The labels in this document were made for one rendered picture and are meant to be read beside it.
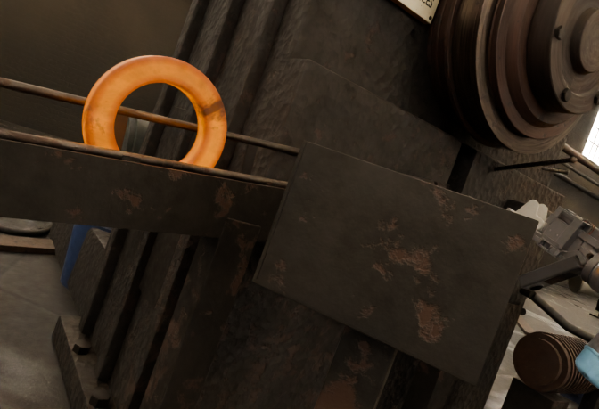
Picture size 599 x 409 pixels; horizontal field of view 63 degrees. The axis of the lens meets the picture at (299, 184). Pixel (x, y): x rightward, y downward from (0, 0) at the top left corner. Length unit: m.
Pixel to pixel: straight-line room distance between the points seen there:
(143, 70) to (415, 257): 0.40
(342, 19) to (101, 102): 0.50
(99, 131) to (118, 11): 6.28
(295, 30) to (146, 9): 6.11
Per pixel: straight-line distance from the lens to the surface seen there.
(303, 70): 0.84
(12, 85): 0.69
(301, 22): 0.91
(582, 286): 1.34
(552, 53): 1.01
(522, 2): 1.03
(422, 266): 0.41
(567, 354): 1.25
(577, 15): 1.09
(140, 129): 1.89
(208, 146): 0.68
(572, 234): 0.99
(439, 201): 0.41
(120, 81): 0.63
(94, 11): 6.83
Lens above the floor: 0.70
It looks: 2 degrees down
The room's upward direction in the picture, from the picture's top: 20 degrees clockwise
